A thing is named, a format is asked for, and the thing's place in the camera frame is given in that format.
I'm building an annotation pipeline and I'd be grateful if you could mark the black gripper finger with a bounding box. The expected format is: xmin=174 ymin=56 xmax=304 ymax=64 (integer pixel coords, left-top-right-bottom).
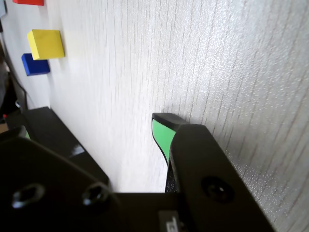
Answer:
xmin=151 ymin=112 xmax=276 ymax=232
xmin=0 ymin=125 xmax=121 ymax=232

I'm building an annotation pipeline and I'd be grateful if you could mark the blue cube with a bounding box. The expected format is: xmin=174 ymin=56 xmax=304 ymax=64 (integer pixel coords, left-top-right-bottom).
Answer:
xmin=21 ymin=53 xmax=51 ymax=77

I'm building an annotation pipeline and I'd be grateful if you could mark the yellow cube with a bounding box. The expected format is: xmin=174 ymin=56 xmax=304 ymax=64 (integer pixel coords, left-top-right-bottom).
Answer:
xmin=27 ymin=29 xmax=66 ymax=61

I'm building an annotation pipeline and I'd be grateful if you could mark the red cube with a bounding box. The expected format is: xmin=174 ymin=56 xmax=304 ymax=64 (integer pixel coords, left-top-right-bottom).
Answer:
xmin=12 ymin=0 xmax=45 ymax=6

